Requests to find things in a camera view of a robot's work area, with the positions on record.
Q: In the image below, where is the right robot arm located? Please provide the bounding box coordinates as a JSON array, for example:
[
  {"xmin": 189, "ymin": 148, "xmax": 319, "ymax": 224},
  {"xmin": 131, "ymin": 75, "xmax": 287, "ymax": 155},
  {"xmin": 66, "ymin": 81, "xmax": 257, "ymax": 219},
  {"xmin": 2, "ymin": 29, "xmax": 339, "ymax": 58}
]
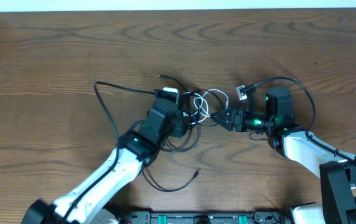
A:
[{"xmin": 211, "ymin": 86, "xmax": 356, "ymax": 223}]

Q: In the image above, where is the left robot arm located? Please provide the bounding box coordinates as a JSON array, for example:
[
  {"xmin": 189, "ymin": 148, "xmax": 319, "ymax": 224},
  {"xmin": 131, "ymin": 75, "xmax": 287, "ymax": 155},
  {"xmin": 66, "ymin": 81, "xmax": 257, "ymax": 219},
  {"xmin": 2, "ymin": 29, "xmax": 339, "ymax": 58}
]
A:
[{"xmin": 22, "ymin": 98, "xmax": 184, "ymax": 223}]

